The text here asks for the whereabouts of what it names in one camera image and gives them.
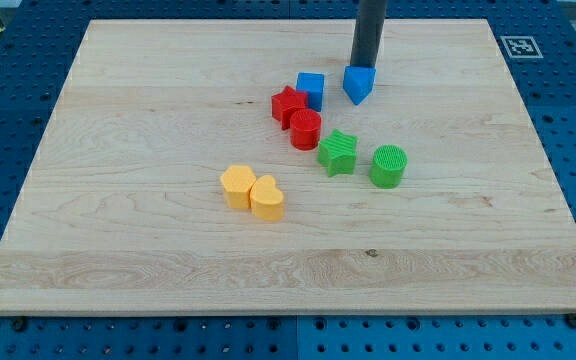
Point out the light wooden board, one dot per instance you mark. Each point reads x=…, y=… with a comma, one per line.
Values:
x=122, y=212

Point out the yellow hexagon block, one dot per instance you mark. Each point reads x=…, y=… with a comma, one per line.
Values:
x=237, y=182

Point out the red star block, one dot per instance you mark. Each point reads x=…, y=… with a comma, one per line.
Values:
x=285, y=103

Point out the white fiducial marker tag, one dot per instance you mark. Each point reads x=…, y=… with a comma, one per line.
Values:
x=521, y=47

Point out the green cylinder block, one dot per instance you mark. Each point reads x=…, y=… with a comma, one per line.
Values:
x=388, y=166

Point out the green star block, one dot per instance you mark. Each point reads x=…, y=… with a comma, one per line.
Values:
x=337, y=153

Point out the yellow heart block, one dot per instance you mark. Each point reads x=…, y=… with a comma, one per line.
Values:
x=267, y=200

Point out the red cylinder block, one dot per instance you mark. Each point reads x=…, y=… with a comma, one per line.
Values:
x=305, y=129

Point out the blue cube block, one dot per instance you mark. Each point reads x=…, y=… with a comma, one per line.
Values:
x=313, y=84

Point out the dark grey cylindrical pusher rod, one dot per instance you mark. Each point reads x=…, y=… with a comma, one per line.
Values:
x=367, y=32

